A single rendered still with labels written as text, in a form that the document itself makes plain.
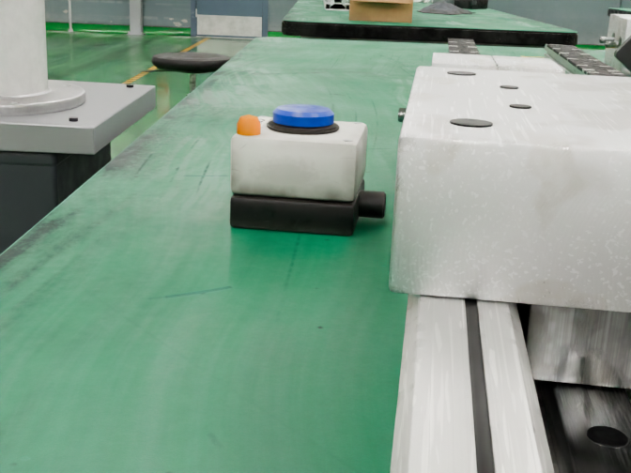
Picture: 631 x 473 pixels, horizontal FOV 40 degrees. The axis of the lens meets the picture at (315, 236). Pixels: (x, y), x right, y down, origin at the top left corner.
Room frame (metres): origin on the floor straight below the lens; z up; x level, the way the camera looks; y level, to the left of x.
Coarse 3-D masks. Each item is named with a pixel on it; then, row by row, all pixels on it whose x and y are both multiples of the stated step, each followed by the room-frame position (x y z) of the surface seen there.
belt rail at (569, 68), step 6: (546, 48) 1.77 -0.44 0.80; (546, 54) 1.77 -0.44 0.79; (552, 54) 1.67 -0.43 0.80; (558, 54) 1.60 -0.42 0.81; (558, 60) 1.59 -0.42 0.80; (564, 60) 1.51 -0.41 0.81; (564, 66) 1.55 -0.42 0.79; (570, 66) 1.44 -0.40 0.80; (570, 72) 1.47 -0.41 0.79; (576, 72) 1.37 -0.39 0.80; (582, 72) 1.31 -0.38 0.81
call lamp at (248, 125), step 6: (246, 114) 0.55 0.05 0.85; (240, 120) 0.54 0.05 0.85; (246, 120) 0.54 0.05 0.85; (252, 120) 0.54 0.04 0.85; (258, 120) 0.54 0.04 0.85; (240, 126) 0.54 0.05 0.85; (246, 126) 0.54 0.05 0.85; (252, 126) 0.54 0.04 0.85; (258, 126) 0.54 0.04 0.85; (240, 132) 0.54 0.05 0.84; (246, 132) 0.54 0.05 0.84; (252, 132) 0.54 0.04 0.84; (258, 132) 0.54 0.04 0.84
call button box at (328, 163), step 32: (288, 128) 0.55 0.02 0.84; (320, 128) 0.56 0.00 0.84; (352, 128) 0.58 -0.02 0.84; (256, 160) 0.53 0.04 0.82; (288, 160) 0.53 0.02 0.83; (320, 160) 0.53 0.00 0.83; (352, 160) 0.53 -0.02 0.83; (256, 192) 0.53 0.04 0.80; (288, 192) 0.53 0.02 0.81; (320, 192) 0.53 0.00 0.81; (352, 192) 0.53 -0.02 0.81; (384, 192) 0.56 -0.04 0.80; (256, 224) 0.53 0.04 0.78; (288, 224) 0.53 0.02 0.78; (320, 224) 0.53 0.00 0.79; (352, 224) 0.53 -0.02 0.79
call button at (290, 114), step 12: (276, 108) 0.57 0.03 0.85; (288, 108) 0.57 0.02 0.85; (300, 108) 0.57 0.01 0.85; (312, 108) 0.57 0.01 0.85; (324, 108) 0.57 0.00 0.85; (276, 120) 0.56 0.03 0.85; (288, 120) 0.55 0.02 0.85; (300, 120) 0.55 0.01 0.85; (312, 120) 0.55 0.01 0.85; (324, 120) 0.56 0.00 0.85
